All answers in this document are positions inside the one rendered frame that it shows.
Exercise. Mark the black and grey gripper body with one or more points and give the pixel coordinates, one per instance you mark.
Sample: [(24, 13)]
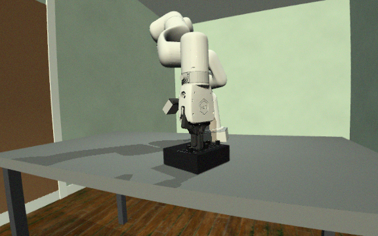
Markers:
[(197, 98)]

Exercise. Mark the black lighting desk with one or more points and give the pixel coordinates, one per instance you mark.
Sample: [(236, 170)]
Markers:
[(196, 161)]

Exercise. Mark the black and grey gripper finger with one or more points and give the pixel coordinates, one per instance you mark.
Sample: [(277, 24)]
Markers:
[(193, 130), (202, 127)]

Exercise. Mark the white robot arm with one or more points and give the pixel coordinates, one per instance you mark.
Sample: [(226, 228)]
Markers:
[(188, 51)]

